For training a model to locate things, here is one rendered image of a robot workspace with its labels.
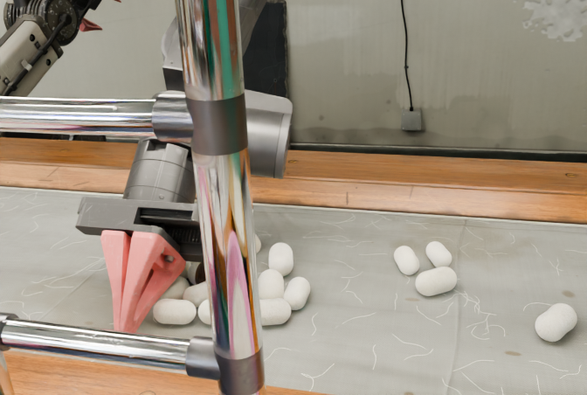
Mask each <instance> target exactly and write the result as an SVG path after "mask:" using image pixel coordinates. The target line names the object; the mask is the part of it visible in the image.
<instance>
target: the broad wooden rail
mask: <svg viewBox="0 0 587 395"><path fill-rule="evenodd" d="M137 145H138V143H126V142H87V141H67V140H47V139H27V138H8V137H0V186H2V187H15V188H28V189H41V190H55V191H81V192H94V193H107V194H121V195H123V193H124V190H125V187H126V184H127V180H128V176H129V172H130V170H131V166H132V163H133V160H134V157H135V152H136V149H137ZM251 180H252V202H253V203H255V204H280V205H294V206H307V207H321V208H334V209H348V210H361V211H386V212H400V213H414V214H427V215H440V216H454V217H468V218H493V219H506V220H520V221H534V222H547V223H560V224H573V225H587V163H562V162H543V161H522V160H503V159H483V158H463V157H443V156H404V155H385V154H364V153H344V152H325V151H305V150H288V151H287V162H286V169H285V172H284V176H283V179H277V178H271V177H260V176H254V175H251Z"/></svg>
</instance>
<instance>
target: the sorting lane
mask: <svg viewBox="0 0 587 395"><path fill-rule="evenodd" d="M82 197H96V198H120V199H122V197H123V195H121V194H107V193H94V192H81V191H55V190H41V189H28V188H15V187H2V186H0V312H6V313H14V314H16V315H18V317H19V318H21V319H28V320H35V321H42V322H55V323H63V324H70V325H77V326H84V327H91V328H99V329H112V330H114V311H113V295H112V289H111V285H110V280H109V276H108V272H107V265H106V261H105V257H104V253H103V249H102V244H101V240H100V237H101V236H96V235H85V234H84V233H82V232H81V231H79V230H78V229H77V228H76V227H75V226H76V223H77V220H78V216H79V214H78V213H77V211H78V209H79V204H80V201H81V199H82ZM252 204H253V216H254V229H255V234H256V235H257V236H258V238H259V240H260V243H261V248H260V250H259V251H258V252H257V265H258V277H260V275H261V274H262V273H263V272H264V271H266V270H268V269H270V268H269V252H270V249H271V248H272V246H273V245H275V244H277V243H285V244H287V245H289V246H290V247H291V249H292V252H293V269H292V271H291V272H290V273H289V274H288V275H286V276H282V277H283V280H284V293H285V291H286V289H287V286H288V283H289V282H290V280H291V279H293V278H295V277H302V278H304V279H306V280H307V281H308V282H309V285H310V293H309V295H308V298H307V301H306V303H305V305H304V307H303V308H301V309H298V310H291V315H290V317H289V318H288V320H287V321H286V322H284V323H282V324H275V325H265V326H262V337H263V350H264V362H265V374H266V385H270V386H277V387H283V388H290V389H296V390H303V391H310V392H321V393H328V394H334V395H587V225H573V224H560V223H547V222H534V221H520V220H506V219H493V218H468V217H454V216H440V215H427V214H414V213H400V212H386V211H361V210H348V209H334V208H321V207H307V206H294V205H280V204H255V203H252ZM433 241H438V242H439V243H441V244H442V245H443V246H444V247H445V248H446V249H447V250H448V252H449V253H450V254H451V256H452V262H451V264H450V265H449V266H448V267H450V268H451V269H452V270H453V271H454V273H456V276H457V283H456V285H455V287H454V288H453V289H452V290H450V291H447V292H444V293H441V294H437V295H432V296H426V295H422V294H420V293H419V292H418V290H417V288H416V279H417V277H418V275H419V274H421V273H422V272H424V271H428V270H431V269H433V268H437V267H435V266H434V265H433V264H432V262H431V260H430V259H429V258H428V256H427V255H426V247H427V246H428V245H429V244H430V243H431V242H433ZM400 246H408V247H409V248H410V249H411V250H412V251H413V252H414V253H415V255H416V257H417V258H418V261H419V269H418V271H417V272H416V273H414V274H411V275H407V274H403V273H402V272H401V271H400V269H399V267H398V265H397V263H396V262H395V259H394V253H395V251H396V250H397V249H398V248H399V247H400ZM557 303H564V304H567V305H569V306H571V307H572V308H573V309H574V310H575V312H576V314H577V324H576V326H575V327H574V328H573V329H572V330H570V331H569V332H567V333H566V334H565V335H564V336H563V337H562V338H561V339H560V340H558V341H555V342H549V341H546V340H544V339H542V338H541V337H539V335H538V334H537V332H536V330H535V321H536V319H537V317H538V316H539V315H541V314H543V313H544V312H546V311H547V310H548V309H549V308H550V307H551V306H553V305H554V304H557ZM199 307H200V306H199ZM199 307H197V308H196V316H195V318H194V319H193V320H192V321H191V322H189V323H187V324H167V323H160V322H158V321H157V320H156V319H155V318H154V315H153V309H154V305H153V306H152V308H151V309H150V311H149V312H148V313H147V315H146V316H145V318H144V320H143V321H142V323H141V325H140V326H139V328H138V330H137V331H136V332H135V333H142V334H150V335H157V336H171V337H179V338H186V339H192V338H193V336H209V337H212V332H211V324H206V323H204V322H202V321H201V319H200V318H199V315H198V309H199Z"/></svg>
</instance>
